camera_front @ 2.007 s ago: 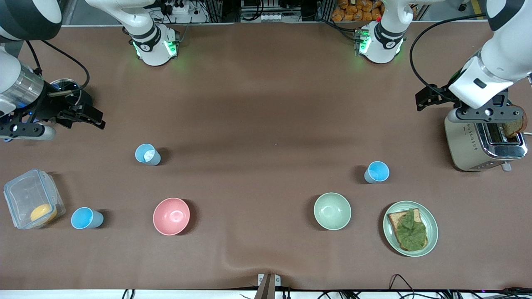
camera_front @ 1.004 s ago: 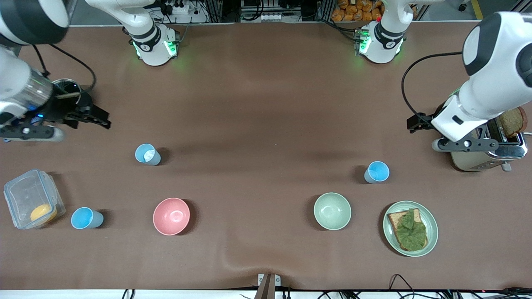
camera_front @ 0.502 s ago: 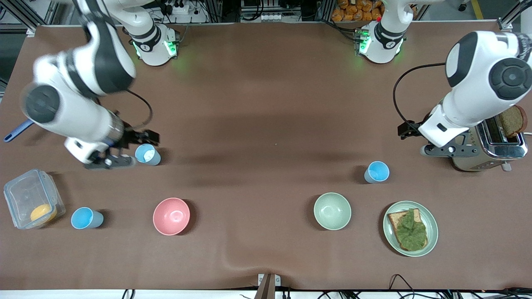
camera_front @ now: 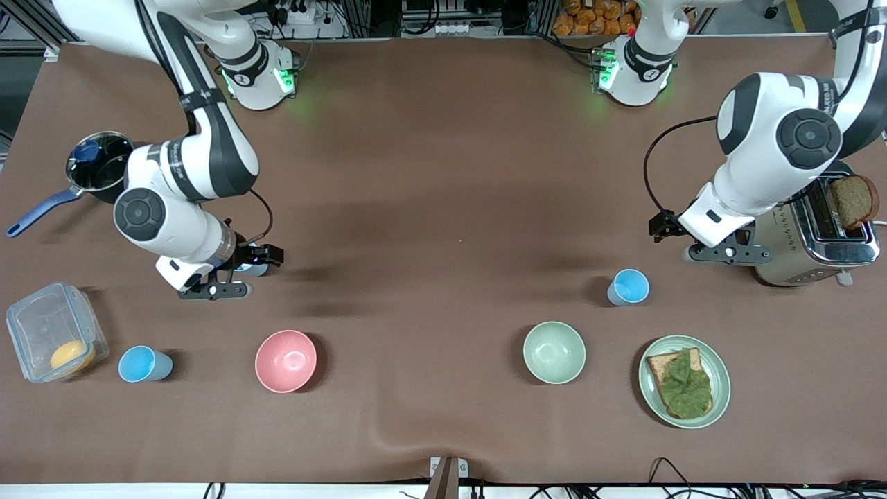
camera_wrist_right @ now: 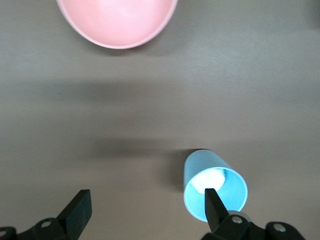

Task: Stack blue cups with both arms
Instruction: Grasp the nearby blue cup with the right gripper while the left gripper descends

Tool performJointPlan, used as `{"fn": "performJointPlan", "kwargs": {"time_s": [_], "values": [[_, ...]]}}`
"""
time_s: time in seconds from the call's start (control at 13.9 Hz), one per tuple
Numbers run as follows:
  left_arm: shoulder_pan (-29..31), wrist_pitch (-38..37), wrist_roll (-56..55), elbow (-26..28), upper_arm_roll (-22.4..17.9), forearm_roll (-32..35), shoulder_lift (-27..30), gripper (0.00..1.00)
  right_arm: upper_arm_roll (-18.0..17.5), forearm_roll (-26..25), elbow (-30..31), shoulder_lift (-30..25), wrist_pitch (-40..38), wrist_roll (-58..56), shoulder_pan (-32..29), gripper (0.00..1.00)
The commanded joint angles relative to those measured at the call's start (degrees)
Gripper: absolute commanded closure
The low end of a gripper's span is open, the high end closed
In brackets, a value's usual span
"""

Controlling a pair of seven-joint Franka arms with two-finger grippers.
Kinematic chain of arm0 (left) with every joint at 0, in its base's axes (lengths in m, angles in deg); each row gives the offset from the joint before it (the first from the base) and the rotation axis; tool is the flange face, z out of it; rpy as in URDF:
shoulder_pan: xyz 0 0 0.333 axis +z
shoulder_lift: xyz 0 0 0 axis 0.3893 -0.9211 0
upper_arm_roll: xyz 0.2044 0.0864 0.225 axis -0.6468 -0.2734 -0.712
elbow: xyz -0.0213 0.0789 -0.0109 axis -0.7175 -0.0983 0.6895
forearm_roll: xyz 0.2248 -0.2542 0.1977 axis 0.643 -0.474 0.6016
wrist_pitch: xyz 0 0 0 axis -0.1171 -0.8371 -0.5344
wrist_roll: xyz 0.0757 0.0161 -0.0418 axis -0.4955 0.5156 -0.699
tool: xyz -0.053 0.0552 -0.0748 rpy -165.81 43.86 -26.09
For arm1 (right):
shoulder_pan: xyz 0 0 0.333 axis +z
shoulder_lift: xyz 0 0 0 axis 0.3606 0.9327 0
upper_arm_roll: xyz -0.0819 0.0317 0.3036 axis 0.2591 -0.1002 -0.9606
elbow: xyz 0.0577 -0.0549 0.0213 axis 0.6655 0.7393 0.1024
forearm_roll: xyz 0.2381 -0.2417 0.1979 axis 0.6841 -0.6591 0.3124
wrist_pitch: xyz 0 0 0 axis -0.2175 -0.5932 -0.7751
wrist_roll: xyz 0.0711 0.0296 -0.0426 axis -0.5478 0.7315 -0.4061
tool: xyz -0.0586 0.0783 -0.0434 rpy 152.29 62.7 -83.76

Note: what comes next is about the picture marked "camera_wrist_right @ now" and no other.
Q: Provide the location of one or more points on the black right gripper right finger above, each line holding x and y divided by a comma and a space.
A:
217, 217

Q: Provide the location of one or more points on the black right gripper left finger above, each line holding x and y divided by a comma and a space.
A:
72, 217

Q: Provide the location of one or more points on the blue cup with white wad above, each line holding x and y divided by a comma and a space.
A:
232, 192

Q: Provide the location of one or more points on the white wad inside cup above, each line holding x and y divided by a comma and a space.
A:
207, 180

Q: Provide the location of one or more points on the pink bowl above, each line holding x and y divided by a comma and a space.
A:
117, 20

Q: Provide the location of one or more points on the brown table cloth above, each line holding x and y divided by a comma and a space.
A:
75, 112

